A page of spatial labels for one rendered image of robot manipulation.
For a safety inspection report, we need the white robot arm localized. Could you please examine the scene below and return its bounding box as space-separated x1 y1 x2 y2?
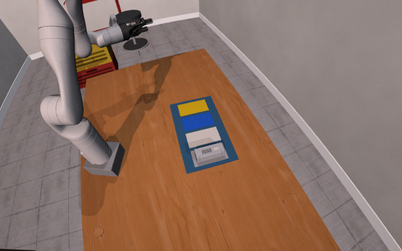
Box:
36 0 123 165

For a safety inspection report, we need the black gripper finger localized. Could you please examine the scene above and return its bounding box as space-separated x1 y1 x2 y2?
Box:
130 18 154 33
130 26 148 37

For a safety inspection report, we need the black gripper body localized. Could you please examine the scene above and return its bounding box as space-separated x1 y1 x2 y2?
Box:
118 23 138 41

